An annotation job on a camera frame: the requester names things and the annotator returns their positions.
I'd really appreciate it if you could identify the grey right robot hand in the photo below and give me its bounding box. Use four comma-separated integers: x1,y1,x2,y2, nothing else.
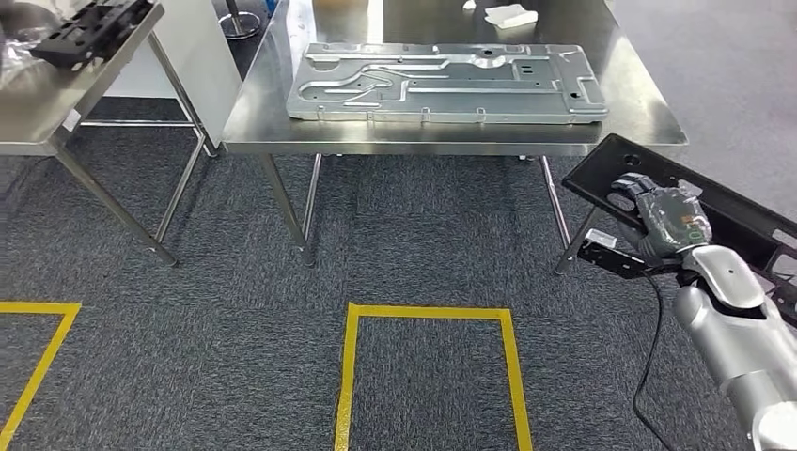
606,173,713,259

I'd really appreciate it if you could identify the chrome round stand base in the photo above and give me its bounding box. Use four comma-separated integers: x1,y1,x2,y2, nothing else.
217,0,263,39

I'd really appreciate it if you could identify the stainless steel side table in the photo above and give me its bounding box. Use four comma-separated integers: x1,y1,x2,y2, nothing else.
0,0,219,268

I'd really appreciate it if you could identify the long black plastic part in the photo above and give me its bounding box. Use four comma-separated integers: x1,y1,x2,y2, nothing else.
561,132,797,328

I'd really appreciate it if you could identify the black cable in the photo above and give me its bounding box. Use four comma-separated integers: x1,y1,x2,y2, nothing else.
632,273,677,451

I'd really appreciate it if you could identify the white folded cloth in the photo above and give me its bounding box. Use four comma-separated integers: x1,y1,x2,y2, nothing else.
484,3,539,30

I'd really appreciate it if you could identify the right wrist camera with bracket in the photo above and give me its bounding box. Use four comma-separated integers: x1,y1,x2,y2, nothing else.
575,228,683,279

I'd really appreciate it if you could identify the clear plastic bag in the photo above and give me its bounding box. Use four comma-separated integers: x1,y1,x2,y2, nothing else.
0,34,46,88

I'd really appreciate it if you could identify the stainless steel workbench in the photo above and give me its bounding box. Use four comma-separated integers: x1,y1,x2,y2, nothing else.
221,0,689,269

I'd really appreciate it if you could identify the stamped sheet metal panel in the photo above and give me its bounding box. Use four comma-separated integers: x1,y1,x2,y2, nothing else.
286,41,610,124

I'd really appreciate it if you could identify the white panel board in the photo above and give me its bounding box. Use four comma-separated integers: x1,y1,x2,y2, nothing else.
102,0,244,148

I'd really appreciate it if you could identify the black plastic frame part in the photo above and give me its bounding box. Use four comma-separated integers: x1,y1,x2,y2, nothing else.
29,0,156,70

